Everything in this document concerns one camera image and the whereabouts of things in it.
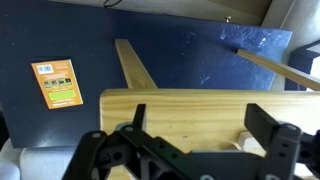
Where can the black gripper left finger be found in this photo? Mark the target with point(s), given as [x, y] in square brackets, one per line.
[138, 116]

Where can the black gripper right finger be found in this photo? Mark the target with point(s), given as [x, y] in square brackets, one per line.
[263, 126]

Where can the wooden block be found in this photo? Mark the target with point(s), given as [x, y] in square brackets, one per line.
[248, 141]

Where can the wooden table leg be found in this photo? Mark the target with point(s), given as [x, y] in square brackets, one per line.
[135, 66]
[280, 68]

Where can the dark blue rug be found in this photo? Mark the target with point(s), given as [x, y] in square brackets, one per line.
[183, 56]

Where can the small metal floor knob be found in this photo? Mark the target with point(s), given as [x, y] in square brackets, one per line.
[227, 19]

